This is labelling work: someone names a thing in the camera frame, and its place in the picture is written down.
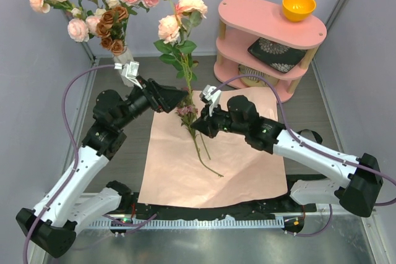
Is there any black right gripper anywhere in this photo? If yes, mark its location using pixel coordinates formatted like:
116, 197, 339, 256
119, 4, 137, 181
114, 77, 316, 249
191, 101, 248, 139

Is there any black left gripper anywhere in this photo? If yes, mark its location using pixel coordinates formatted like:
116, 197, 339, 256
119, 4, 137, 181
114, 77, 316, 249
115, 75, 187, 130

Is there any mauve flower stem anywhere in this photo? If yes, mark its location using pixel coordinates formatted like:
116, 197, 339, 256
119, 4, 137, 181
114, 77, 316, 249
176, 96, 223, 177

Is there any pink wrapping paper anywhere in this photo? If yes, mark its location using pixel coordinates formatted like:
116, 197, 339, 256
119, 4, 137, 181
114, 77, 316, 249
137, 86, 288, 209

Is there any peach rose flower stem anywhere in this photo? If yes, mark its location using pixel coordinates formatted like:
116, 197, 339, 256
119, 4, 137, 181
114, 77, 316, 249
153, 0, 213, 160

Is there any brown rose flower stem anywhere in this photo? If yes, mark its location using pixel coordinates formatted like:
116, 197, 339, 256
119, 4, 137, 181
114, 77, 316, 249
95, 6, 129, 56

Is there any light pink peony stem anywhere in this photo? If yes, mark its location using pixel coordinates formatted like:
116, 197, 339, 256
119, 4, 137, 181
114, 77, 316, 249
67, 15, 100, 43

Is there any black ribbon with gold lettering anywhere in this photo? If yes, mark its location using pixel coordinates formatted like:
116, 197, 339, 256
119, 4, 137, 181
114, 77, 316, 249
297, 129, 323, 144

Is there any cream rose flower stem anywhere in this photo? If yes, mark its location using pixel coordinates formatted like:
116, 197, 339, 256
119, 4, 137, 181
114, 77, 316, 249
71, 0, 121, 20

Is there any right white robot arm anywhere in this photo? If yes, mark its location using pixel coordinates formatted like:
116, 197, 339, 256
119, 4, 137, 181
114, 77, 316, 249
192, 94, 383, 218

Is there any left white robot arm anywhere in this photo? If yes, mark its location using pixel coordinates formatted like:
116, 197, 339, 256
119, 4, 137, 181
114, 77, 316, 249
16, 77, 188, 258

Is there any white ribbed ceramic vase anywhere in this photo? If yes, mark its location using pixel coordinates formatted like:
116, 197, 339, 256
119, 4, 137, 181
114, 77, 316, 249
113, 47, 134, 87

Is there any striped ceramic bowl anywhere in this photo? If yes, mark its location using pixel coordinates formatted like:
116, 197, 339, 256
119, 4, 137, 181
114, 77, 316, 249
238, 64, 279, 87

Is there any pink three-tier shelf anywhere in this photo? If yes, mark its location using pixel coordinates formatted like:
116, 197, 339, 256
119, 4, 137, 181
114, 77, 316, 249
213, 0, 327, 102

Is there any black floral square plate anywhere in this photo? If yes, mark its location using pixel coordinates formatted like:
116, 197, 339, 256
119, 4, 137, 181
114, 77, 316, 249
247, 38, 307, 74

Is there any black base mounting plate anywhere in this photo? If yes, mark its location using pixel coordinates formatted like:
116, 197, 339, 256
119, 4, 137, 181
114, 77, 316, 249
115, 193, 317, 221

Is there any orange plastic bowl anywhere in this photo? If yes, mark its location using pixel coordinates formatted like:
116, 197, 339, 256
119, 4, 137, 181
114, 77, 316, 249
282, 0, 316, 22

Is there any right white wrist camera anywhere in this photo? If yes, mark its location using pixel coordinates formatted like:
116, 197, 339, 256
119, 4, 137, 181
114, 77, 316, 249
199, 85, 222, 117

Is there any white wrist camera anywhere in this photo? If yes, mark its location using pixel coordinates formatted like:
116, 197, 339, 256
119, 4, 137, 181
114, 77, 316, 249
114, 61, 142, 88
199, 85, 222, 117

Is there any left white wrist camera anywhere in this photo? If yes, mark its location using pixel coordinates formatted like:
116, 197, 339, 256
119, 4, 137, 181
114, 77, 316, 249
114, 61, 142, 88

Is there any white perforated cable duct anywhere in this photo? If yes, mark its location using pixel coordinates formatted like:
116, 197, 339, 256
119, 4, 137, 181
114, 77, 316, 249
86, 216, 284, 230

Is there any aluminium frame rail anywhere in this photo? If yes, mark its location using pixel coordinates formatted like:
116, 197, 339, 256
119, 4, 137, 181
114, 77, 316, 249
38, 192, 380, 218

